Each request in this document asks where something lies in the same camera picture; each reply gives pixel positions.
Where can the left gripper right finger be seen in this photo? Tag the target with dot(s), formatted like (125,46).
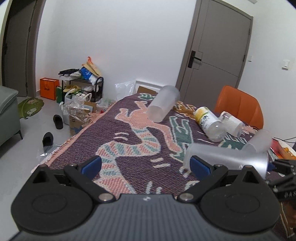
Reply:
(209,177)

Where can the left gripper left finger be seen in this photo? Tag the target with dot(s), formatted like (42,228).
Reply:
(81,177)

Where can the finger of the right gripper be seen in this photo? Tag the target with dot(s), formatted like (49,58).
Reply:
(282,166)

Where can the frosted plastic cup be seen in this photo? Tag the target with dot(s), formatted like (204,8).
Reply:
(231,158)
(164,101)
(259,143)

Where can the red book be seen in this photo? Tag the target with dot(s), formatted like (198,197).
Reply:
(282,150)

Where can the yellow labelled clear bottle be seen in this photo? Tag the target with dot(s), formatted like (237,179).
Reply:
(210,124)

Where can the cardboard box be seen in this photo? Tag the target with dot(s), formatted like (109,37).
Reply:
(77,123)

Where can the white plastic bottle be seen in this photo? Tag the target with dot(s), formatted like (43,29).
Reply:
(232,125)

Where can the patterned woven table cloth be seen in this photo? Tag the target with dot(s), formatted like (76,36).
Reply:
(138,155)

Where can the black slipper far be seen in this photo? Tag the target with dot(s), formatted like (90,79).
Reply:
(58,121)

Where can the clear plastic bag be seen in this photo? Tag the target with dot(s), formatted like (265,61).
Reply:
(69,97)

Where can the orange chair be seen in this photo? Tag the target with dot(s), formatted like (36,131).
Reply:
(241,105)

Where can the black shoe rack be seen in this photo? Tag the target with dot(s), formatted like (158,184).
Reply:
(95,89)

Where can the green leaf floor mat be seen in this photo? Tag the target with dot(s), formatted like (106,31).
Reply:
(29,107)

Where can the grey sofa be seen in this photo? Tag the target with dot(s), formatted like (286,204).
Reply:
(9,117)

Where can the white framed board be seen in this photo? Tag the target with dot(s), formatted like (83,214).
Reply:
(147,87)

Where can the blue white bag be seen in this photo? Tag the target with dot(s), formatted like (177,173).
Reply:
(87,75)

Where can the orange beige paper bag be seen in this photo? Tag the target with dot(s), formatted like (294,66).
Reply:
(90,66)

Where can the grey door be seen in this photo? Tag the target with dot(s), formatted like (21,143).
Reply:
(220,35)

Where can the white wall switch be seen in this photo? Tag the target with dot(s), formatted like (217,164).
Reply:
(286,64)

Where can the black door handle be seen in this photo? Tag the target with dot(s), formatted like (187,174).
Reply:
(192,58)

